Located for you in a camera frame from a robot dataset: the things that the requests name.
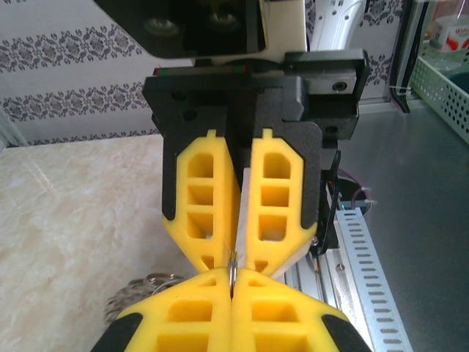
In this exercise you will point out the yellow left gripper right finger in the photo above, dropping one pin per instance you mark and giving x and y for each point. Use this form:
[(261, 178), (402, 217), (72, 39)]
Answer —
[(278, 330)]

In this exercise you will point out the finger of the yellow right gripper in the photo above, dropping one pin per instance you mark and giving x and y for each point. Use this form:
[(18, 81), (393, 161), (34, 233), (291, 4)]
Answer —
[(293, 176), (220, 205)]

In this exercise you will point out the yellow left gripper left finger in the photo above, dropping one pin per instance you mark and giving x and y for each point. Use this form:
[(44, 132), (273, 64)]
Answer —
[(190, 330)]

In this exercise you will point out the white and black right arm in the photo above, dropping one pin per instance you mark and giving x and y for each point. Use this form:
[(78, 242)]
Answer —
[(337, 22)]

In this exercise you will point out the black controller board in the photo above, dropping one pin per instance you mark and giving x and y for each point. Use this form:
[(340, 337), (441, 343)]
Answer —
[(351, 209)]

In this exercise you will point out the grey metal shelf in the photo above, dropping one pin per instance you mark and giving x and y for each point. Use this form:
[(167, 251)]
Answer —
[(414, 205)]

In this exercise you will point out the white plastic basket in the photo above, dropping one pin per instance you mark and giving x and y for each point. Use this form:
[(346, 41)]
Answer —
[(439, 95)]

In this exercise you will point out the white box with red print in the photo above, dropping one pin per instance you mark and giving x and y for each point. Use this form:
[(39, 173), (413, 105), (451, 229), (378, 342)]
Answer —
[(452, 34)]

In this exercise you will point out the aluminium mounting rail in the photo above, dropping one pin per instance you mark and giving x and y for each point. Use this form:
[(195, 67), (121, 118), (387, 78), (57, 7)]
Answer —
[(315, 293)]

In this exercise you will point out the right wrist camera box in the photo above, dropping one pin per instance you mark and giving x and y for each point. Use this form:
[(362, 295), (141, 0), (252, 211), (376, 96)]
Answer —
[(183, 40)]

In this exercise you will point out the aluminium frame post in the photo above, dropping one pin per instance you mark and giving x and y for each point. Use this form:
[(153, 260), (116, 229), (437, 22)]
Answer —
[(405, 44)]

